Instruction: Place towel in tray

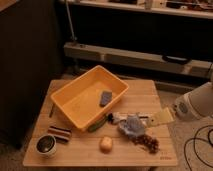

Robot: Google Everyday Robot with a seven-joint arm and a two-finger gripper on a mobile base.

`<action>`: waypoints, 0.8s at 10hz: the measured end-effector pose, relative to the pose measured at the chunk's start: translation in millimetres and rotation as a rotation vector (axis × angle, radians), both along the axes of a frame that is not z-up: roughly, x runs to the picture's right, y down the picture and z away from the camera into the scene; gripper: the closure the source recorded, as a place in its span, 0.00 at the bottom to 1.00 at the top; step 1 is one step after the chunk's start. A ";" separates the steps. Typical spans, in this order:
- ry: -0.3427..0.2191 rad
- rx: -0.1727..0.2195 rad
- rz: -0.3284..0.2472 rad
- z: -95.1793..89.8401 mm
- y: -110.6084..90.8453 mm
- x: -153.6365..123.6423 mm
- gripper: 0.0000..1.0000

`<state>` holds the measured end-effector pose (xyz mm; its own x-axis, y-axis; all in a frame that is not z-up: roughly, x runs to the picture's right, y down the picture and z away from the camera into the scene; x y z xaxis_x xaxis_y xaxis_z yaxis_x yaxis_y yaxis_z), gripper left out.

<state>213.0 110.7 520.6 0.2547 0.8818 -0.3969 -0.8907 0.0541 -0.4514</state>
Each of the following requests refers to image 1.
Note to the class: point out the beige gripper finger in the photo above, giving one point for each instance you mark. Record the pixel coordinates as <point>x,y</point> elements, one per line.
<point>162,117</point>

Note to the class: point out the blue grey towel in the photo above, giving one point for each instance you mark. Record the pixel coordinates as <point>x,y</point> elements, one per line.
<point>132,126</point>

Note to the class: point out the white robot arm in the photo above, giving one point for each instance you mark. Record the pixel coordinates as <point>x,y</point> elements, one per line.
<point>191,106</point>

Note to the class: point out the grey sponge in tray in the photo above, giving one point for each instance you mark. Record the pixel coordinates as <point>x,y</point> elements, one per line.
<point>106,97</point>

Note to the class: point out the yellow plastic tray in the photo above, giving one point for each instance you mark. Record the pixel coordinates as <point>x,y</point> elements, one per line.
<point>79,100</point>

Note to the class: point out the bunch of dark grapes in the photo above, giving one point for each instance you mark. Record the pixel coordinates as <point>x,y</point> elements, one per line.
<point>152,144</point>

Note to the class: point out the grey metal beam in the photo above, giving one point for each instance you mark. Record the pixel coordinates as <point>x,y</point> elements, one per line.
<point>137,59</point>

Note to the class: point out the green cucumber toy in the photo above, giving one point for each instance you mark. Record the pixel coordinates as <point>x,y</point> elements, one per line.
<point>97,125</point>

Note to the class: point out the dark pen on table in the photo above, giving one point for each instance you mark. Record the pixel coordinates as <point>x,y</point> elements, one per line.
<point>51,111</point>

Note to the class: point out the white shelf with clutter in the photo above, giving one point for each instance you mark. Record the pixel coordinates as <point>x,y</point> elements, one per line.
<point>186,8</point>

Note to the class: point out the metal vertical pole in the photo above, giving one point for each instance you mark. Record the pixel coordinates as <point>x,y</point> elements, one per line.
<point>73,37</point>

